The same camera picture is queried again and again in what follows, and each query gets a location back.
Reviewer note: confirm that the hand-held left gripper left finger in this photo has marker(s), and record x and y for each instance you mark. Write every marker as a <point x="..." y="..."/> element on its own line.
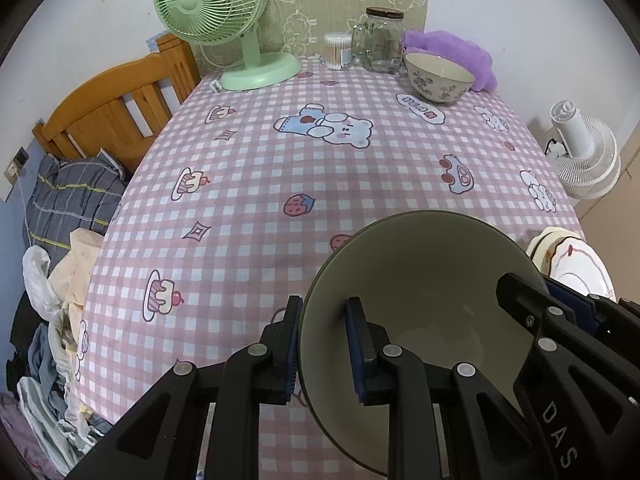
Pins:
<point x="287" y="355"/>

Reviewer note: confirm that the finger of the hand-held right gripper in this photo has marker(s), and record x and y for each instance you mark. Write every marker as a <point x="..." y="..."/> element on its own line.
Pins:
<point x="575" y="375"/>
<point x="570" y="300"/>

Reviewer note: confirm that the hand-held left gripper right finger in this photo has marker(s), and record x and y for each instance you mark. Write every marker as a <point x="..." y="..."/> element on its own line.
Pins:
<point x="356" y="350"/>

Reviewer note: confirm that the red flower ceramic plate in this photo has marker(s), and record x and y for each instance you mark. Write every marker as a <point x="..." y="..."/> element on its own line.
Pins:
<point x="580" y="270"/>

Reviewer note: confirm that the yellow flower ceramic plate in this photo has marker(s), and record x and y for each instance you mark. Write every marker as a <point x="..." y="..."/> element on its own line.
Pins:
<point x="540" y="242"/>

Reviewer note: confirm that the blue floral ceramic bowl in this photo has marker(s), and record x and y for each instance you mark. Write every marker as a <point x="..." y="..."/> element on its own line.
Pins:
<point x="425" y="270"/>

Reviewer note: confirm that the white desk fan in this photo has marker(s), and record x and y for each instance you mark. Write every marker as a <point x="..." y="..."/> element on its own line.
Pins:
<point x="585" y="155"/>

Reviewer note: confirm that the pink checkered tablecloth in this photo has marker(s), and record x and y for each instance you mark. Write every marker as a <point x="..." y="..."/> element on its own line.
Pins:
<point x="240" y="160"/>

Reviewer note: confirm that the cream cloth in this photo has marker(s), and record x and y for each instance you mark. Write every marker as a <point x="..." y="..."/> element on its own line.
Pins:
<point x="75" y="270"/>

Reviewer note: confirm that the pile of clothes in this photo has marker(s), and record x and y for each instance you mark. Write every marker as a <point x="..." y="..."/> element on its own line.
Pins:
<point x="45" y="385"/>

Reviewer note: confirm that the white plastic bag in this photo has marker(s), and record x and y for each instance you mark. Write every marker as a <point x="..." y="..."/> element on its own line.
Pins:
<point x="37" y="280"/>

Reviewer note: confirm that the small grey floral bowl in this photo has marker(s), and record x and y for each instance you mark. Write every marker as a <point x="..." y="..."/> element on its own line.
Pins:
<point x="435" y="67"/>

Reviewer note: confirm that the grey plaid blanket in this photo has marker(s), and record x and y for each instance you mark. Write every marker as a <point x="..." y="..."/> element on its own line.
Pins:
<point x="70" y="195"/>

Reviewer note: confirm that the purple plush pillow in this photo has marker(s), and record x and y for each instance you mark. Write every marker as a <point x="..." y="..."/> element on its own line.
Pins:
<point x="450" y="45"/>

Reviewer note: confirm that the cotton swab container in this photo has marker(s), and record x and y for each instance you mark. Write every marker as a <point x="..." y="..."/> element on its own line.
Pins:
<point x="337" y="52"/>

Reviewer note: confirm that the glass jar with lid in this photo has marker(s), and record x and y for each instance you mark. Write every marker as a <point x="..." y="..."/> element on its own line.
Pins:
<point x="380" y="45"/>

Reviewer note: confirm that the green desk fan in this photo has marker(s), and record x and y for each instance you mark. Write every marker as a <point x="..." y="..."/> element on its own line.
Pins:
<point x="200" y="0"/>

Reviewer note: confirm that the beige wall socket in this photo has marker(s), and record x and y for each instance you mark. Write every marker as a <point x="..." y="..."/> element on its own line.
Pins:
<point x="12" y="170"/>

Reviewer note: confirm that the dark wall switch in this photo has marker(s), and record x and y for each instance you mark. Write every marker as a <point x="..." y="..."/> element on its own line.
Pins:
<point x="21" y="155"/>

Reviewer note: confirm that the green printed wall mat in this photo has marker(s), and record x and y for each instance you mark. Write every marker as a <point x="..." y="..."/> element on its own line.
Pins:
<point x="320" y="0"/>

